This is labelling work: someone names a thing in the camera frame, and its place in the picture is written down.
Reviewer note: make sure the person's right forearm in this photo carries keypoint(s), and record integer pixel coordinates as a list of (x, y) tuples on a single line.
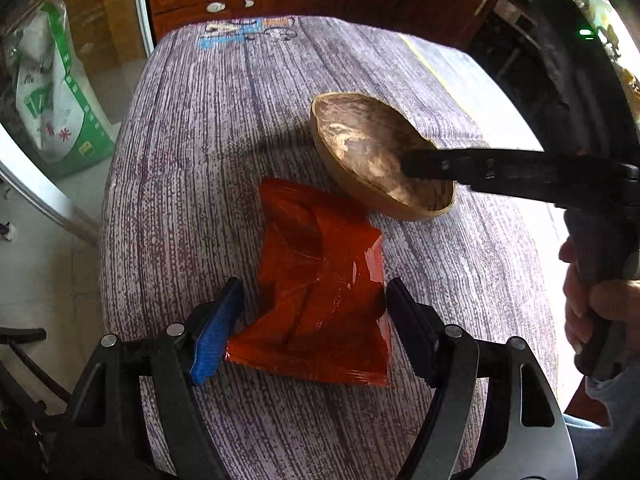
[(615, 400)]

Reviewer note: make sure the person's right hand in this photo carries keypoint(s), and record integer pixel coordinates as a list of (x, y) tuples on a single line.
[(615, 300)]

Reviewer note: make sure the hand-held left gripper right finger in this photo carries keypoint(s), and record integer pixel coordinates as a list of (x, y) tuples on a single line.
[(415, 340)]

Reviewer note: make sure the black metal stand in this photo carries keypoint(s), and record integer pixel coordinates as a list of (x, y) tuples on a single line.
[(25, 334)]

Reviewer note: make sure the glass sliding door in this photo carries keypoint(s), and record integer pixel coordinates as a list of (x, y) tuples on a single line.
[(50, 200)]

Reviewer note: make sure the tan gourd shell bowl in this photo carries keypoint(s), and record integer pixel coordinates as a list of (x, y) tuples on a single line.
[(365, 145)]

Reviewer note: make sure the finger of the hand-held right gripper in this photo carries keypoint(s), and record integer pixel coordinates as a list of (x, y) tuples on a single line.
[(475, 170)]

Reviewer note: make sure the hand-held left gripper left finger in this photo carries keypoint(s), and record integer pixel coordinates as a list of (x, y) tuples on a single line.
[(215, 340)]

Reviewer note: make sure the red plastic snack packet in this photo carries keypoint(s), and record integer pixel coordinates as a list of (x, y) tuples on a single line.
[(310, 285)]

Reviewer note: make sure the green and white sack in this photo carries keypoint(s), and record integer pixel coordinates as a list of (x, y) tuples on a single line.
[(55, 110)]

